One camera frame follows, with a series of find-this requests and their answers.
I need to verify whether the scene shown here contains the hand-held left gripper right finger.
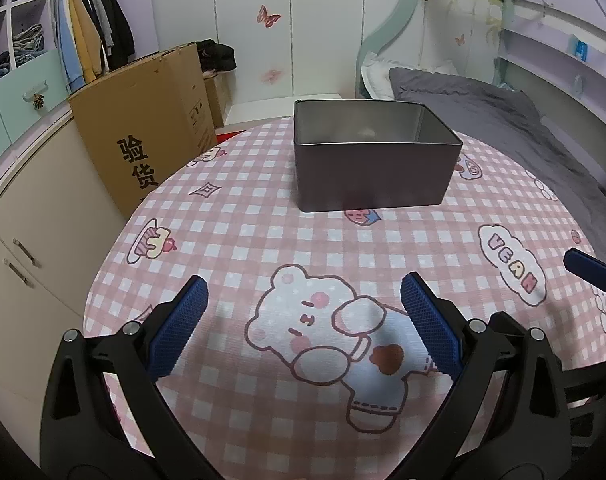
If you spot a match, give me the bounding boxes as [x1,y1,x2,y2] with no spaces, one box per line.
[399,271,574,480]

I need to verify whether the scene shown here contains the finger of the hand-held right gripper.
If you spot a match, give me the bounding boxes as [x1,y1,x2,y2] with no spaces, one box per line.
[563,249,606,306]
[560,355,606,403]

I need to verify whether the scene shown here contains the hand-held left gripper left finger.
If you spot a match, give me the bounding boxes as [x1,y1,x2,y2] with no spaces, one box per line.
[39,275,210,480]

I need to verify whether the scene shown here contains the silver metal tin box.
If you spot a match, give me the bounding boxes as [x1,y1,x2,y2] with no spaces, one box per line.
[293,99,464,213]

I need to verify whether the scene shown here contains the pink checked cartoon tablecloth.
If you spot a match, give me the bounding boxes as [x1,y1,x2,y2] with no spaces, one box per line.
[83,115,606,480]

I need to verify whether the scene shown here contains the grey duvet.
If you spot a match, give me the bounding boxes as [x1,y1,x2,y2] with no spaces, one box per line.
[388,66,606,266]

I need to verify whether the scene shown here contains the cream lower cabinet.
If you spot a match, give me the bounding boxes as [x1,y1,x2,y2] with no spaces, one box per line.
[0,105,129,411]

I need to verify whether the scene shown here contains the large cardboard box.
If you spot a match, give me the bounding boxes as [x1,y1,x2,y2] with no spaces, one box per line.
[68,42,219,221]

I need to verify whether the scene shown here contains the small cardboard box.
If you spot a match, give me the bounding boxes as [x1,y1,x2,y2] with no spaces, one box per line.
[203,74,231,128]

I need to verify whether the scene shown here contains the white pillow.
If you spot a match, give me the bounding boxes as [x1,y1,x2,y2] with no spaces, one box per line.
[360,52,458,100]

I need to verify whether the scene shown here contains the black folded clothes pile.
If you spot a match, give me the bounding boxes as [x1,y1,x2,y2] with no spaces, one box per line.
[197,39,237,78]

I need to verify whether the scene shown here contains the pale teal drawer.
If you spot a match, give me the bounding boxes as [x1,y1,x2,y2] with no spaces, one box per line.
[0,49,69,171]

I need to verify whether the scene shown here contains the row of hanging clothes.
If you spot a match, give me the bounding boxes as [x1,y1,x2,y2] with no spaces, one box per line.
[50,0,135,93]

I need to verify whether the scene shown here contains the metal cabinet handle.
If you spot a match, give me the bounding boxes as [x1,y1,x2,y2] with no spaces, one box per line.
[3,259,34,288]
[13,239,36,267]

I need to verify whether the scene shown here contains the lilac wall shelves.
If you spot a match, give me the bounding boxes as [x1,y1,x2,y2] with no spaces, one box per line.
[498,0,606,161]

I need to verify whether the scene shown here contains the pale green curved bed frame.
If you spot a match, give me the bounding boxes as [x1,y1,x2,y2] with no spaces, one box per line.
[358,0,424,96]

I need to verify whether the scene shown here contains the pink brown butterfly wall sticker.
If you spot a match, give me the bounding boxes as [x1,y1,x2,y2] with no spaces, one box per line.
[255,5,282,28]

